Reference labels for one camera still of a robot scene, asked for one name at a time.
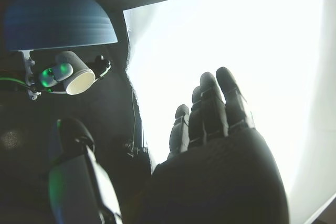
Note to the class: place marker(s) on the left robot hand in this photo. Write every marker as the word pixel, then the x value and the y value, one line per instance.
pixel 223 176

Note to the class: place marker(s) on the white paper cup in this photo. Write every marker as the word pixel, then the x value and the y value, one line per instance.
pixel 80 82

